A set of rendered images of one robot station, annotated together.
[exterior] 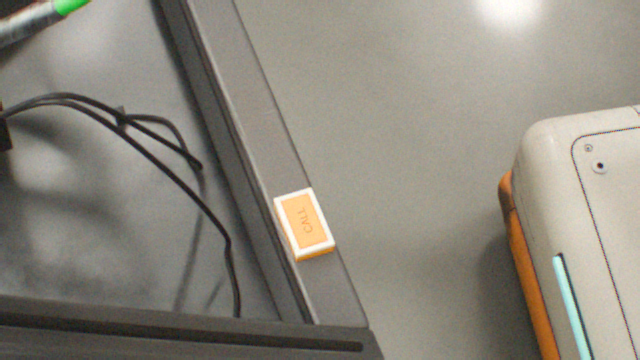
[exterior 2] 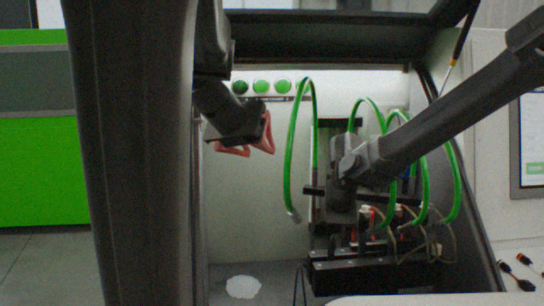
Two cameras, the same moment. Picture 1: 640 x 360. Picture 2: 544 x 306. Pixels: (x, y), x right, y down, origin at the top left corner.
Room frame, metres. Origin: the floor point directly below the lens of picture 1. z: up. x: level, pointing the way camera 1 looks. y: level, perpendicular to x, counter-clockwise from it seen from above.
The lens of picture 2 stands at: (0.70, -0.64, 1.51)
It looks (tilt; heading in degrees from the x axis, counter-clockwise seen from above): 16 degrees down; 107
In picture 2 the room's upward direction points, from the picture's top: straight up
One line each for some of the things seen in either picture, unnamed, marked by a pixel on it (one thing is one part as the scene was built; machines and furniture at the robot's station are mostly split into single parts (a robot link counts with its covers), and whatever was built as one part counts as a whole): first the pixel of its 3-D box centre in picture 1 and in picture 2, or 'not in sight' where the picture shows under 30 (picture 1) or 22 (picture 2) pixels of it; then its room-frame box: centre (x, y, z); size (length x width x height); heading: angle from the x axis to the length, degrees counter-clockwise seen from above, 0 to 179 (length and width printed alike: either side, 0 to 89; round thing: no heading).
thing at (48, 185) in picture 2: not in sight; (58, 127); (-2.04, 2.14, 0.81); 1.05 x 0.81 x 1.62; 25
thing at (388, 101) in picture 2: not in sight; (388, 143); (0.68, 0.66, 1.20); 0.13 x 0.03 x 0.31; 25
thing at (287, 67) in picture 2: not in sight; (311, 67); (0.46, 0.56, 1.43); 0.54 x 0.03 x 0.02; 25
